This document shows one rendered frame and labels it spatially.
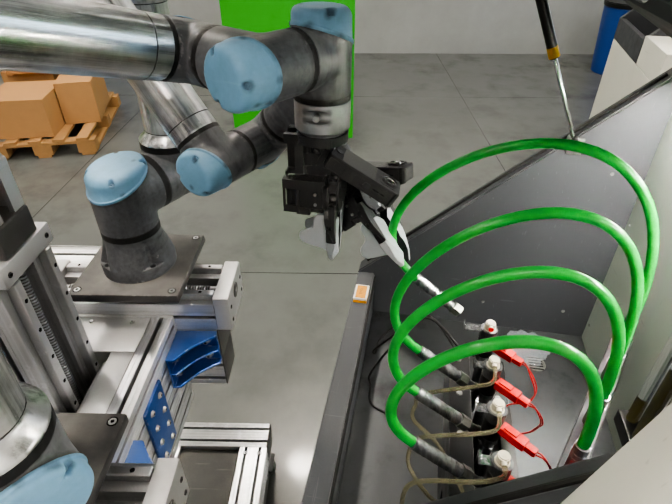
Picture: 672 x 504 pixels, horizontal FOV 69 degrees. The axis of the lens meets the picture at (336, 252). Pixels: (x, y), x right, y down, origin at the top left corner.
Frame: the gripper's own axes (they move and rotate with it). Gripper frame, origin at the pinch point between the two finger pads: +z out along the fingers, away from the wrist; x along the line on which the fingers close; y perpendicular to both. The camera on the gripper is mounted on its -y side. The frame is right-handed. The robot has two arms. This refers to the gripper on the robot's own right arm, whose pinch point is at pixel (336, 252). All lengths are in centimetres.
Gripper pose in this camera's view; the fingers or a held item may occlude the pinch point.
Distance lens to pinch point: 78.2
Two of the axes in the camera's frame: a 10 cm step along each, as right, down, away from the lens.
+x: -1.8, 5.6, -8.1
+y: -9.8, -1.1, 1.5
